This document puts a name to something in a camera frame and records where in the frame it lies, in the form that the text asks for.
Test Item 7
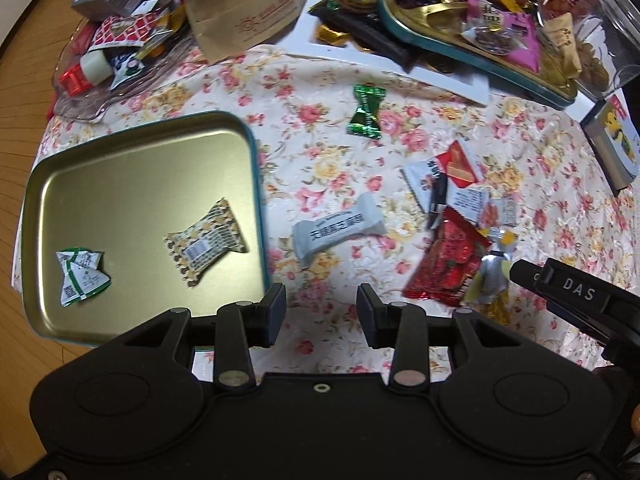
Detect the glass cookie jar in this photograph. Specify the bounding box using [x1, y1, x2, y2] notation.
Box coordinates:
[574, 0, 640, 102]

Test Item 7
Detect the white bottle red cap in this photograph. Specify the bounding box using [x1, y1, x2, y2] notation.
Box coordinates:
[57, 52, 115, 97]

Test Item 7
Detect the small gold tin tray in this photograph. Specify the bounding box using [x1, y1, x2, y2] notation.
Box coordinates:
[20, 110, 274, 350]

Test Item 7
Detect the white board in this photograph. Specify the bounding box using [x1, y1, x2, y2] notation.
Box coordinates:
[286, 0, 492, 107]

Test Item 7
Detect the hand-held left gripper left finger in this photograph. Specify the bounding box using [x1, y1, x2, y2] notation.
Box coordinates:
[120, 282, 288, 394]

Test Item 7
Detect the brown patterned snack packet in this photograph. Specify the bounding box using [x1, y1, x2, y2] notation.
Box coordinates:
[164, 197, 250, 289]

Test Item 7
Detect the white printed snack packet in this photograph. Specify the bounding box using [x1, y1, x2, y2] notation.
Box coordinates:
[449, 185, 519, 232]

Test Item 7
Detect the yellow silver candy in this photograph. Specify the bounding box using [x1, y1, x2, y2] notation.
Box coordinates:
[469, 230, 517, 307]

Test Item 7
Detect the green white candy packet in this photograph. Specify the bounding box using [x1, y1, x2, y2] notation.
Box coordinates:
[56, 246, 112, 307]

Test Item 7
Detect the clear glass plate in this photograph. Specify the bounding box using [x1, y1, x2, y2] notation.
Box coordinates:
[52, 7, 206, 124]

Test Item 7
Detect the grey white snack packet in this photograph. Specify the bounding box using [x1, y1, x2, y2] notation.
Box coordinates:
[291, 192, 389, 269]

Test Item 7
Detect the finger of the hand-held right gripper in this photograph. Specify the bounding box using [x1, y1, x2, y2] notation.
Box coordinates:
[509, 258, 551, 289]

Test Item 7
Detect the red wafer snack packet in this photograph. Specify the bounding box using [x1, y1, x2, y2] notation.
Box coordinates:
[434, 140, 487, 192]

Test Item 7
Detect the green foil candy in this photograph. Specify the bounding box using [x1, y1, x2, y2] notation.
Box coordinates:
[346, 83, 389, 140]

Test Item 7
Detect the blue white snack packet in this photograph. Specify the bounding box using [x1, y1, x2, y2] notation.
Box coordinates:
[107, 49, 147, 92]

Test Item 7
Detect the gold foil candy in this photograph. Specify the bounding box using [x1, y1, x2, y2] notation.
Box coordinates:
[314, 24, 352, 47]

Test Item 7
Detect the brown paper bag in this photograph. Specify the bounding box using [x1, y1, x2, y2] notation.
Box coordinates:
[182, 0, 311, 66]

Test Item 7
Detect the large gold tin tray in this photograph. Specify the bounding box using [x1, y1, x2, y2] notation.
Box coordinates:
[377, 0, 582, 109]

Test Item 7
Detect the dark chocolate bar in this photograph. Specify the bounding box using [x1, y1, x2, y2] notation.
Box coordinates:
[309, 6, 417, 69]

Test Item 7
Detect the red strawberry snack packet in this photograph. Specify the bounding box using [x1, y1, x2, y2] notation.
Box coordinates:
[403, 205, 494, 307]

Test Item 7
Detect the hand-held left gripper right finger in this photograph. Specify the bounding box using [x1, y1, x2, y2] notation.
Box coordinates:
[356, 284, 523, 394]

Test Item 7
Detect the red white checkered packet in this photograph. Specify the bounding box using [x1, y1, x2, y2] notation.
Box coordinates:
[88, 13, 167, 54]

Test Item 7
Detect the pink snack packet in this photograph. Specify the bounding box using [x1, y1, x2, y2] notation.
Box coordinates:
[466, 9, 544, 74]

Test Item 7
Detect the white snack stick packet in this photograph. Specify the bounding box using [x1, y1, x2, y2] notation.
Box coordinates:
[401, 157, 452, 215]

